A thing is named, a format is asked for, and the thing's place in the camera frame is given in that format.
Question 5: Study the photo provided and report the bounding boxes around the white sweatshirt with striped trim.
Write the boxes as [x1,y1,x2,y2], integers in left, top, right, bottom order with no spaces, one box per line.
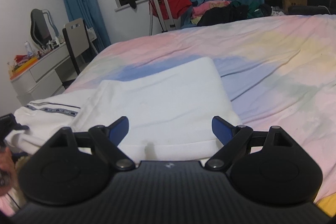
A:
[6,57,240,162]

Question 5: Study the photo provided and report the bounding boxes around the white dressing table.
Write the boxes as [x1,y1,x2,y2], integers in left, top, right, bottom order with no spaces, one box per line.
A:
[11,44,77,106]

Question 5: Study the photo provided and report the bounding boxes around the cluttered items on dresser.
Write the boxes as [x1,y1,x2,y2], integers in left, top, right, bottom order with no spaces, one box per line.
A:
[7,41,44,80]

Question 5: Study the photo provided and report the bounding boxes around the pastel tie-dye bed sheet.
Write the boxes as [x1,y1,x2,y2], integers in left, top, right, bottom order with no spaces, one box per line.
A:
[0,13,336,217]

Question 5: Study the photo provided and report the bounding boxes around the grey black chair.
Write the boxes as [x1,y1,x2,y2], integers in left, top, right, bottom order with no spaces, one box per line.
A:
[62,18,98,76]

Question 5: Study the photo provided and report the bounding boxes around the wavy vanity mirror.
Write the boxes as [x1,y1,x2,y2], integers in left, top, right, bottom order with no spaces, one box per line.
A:
[30,9,59,50]

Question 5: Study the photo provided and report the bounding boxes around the green garment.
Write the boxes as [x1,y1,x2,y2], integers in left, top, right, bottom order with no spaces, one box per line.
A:
[230,1,272,21]

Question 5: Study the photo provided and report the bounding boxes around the black garment pile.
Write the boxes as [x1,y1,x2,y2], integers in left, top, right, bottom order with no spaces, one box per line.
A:
[197,5,248,27]

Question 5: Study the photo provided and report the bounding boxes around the pink garment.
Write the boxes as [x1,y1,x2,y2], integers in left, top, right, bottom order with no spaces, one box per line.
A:
[191,0,231,21]

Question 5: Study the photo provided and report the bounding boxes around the red garment on rack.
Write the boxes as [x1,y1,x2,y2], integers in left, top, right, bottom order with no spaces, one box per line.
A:
[158,0,192,20]

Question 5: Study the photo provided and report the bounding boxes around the black armchair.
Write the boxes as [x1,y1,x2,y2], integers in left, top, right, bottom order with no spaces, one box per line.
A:
[264,0,335,15]

